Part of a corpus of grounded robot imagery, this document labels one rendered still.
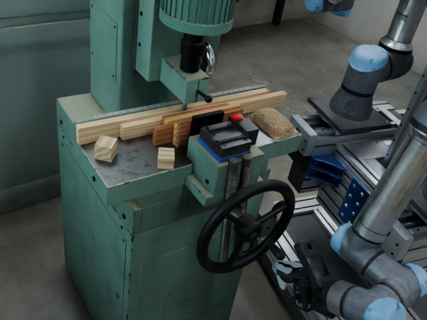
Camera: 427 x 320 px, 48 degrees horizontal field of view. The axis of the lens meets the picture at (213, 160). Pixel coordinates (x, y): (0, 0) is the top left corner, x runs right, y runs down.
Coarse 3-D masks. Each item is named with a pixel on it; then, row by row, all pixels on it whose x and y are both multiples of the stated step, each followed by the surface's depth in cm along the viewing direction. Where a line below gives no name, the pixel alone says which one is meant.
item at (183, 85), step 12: (168, 60) 125; (168, 72) 124; (180, 72) 120; (204, 72) 122; (168, 84) 126; (180, 84) 121; (192, 84) 119; (204, 84) 121; (180, 96) 122; (192, 96) 121
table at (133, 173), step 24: (120, 144) 121; (144, 144) 122; (168, 144) 124; (264, 144) 131; (288, 144) 137; (96, 168) 112; (120, 168) 113; (144, 168) 115; (192, 168) 119; (120, 192) 110; (144, 192) 115; (192, 192) 119
